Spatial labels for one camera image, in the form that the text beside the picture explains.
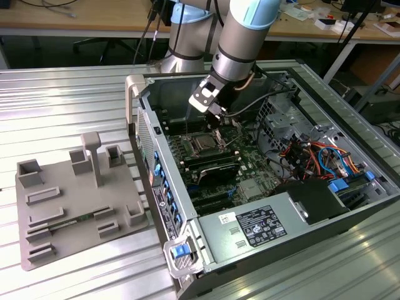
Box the grey cable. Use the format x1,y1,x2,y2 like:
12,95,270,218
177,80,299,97
40,0,78,19

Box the perforated metal drive cage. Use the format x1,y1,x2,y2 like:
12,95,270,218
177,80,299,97
254,95,313,151

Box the green motherboard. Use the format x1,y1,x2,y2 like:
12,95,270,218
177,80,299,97
165,118,282,216

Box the CPU socket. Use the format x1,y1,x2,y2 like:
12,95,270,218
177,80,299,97
182,131,232,159

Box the green RAM stick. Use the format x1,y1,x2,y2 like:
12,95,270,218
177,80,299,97
48,211,96,232

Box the black RAM slot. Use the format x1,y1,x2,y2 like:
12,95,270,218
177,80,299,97
183,151,237,164
168,126,216,136
164,117,207,127
185,154,239,168
166,122,208,131

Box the silver CPU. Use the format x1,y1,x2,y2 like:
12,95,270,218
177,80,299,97
194,137,217,154

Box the black graphics card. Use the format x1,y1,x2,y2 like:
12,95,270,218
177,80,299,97
196,161,242,187

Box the grey power supply unit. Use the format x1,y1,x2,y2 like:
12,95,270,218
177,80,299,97
197,191,312,265

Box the black computer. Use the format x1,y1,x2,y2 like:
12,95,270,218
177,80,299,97
356,84,400,124

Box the wooden desk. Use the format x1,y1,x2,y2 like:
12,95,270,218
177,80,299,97
0,0,400,44

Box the silver chipset heat sink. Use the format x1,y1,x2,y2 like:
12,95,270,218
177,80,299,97
239,179,263,201

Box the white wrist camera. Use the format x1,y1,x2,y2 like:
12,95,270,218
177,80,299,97
188,81,220,113

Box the grey parts rack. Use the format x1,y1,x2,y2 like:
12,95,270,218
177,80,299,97
14,131,150,272

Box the open PC case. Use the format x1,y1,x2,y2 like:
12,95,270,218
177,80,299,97
124,59,400,300

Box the black plastic air shroud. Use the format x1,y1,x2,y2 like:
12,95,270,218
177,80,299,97
269,180,350,226

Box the black office chair base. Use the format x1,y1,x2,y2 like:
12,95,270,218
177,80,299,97
73,37,144,65

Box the blue case latch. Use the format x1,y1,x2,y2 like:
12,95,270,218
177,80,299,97
171,244,191,259

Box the brown cardboard piece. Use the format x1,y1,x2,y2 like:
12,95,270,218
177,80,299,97
373,20,400,38

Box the orange wire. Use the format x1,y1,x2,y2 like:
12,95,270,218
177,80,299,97
340,154,367,174

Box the black expansion slot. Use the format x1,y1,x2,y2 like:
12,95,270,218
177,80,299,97
192,199,235,216
189,186,234,201

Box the white box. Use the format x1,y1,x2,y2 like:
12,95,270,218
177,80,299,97
314,17,338,31

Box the grey case handle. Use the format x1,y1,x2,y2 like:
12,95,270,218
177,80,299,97
124,74,148,126
163,234,204,279

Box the red wire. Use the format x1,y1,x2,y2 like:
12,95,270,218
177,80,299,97
279,142,314,157

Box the black camera cable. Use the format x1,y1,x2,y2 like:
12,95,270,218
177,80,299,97
224,69,296,119

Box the blue wire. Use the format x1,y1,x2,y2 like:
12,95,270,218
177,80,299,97
317,146,348,173

